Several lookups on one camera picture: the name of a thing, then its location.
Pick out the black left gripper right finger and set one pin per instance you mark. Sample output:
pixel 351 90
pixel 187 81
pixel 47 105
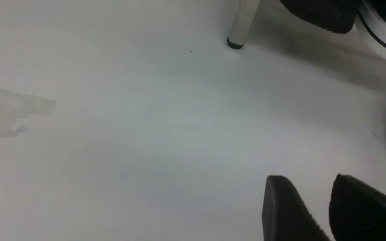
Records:
pixel 357 211

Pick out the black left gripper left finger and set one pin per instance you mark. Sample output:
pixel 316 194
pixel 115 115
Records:
pixel 284 214

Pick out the black canvas sneaker white laces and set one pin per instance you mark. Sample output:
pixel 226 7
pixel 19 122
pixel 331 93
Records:
pixel 372 28

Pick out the steel shoe rack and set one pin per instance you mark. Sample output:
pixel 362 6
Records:
pixel 242 23

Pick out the black knit shoe left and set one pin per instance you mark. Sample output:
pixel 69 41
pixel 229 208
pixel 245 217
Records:
pixel 337 16

